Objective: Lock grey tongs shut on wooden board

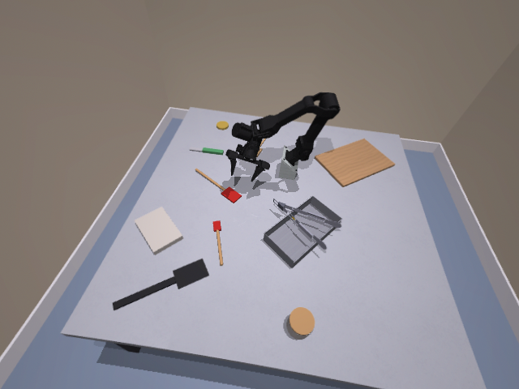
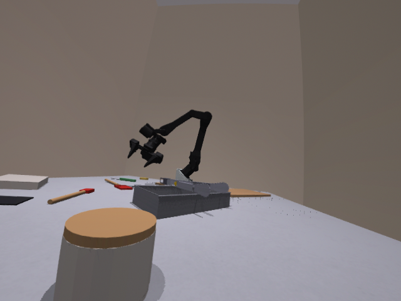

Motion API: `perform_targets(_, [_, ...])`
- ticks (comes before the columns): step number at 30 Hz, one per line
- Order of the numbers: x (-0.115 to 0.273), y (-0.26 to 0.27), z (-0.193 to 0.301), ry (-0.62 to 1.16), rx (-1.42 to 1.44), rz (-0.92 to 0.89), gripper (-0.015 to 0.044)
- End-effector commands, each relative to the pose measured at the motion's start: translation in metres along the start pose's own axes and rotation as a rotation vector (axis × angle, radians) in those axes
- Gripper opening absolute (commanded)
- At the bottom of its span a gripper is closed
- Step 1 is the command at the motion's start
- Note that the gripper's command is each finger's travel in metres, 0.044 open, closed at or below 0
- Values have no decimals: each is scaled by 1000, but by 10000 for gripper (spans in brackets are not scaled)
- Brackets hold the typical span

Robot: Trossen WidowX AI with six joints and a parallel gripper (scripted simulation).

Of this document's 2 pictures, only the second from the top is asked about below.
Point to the grey canister with tan lid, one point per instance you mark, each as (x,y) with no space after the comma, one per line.
(106,255)

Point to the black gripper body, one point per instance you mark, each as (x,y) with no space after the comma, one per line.
(148,148)

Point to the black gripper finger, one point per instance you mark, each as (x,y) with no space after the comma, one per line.
(132,150)
(153,159)

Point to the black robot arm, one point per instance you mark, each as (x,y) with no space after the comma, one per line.
(195,157)

